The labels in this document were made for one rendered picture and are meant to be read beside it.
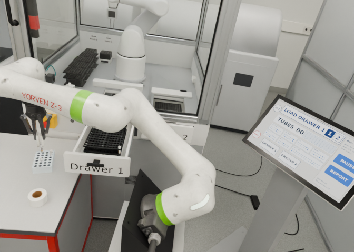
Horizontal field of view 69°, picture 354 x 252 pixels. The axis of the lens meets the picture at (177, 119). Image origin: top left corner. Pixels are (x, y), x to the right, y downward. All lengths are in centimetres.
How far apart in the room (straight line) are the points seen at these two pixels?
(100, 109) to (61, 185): 56
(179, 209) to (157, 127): 32
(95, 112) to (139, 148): 73
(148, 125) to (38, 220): 58
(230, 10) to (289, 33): 346
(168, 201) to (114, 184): 89
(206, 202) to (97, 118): 45
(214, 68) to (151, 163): 71
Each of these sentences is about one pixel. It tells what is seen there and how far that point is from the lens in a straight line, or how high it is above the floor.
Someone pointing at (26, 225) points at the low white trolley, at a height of 76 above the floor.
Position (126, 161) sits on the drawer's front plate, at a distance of 118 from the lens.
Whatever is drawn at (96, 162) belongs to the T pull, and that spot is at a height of 91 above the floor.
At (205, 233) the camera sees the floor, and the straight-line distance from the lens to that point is 214.
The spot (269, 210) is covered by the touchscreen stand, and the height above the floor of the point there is 60.
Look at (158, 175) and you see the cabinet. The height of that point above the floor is 53.
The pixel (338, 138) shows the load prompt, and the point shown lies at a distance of 133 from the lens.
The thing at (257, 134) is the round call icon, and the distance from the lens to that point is 138.
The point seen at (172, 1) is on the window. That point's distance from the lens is 125.
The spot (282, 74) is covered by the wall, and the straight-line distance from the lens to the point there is 488.
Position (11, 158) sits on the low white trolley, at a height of 76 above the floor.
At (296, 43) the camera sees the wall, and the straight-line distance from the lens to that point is 477.
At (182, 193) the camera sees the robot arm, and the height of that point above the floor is 104.
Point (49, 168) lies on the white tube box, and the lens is 138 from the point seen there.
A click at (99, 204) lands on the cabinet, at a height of 20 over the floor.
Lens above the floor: 170
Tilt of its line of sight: 31 degrees down
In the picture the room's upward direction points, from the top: 10 degrees clockwise
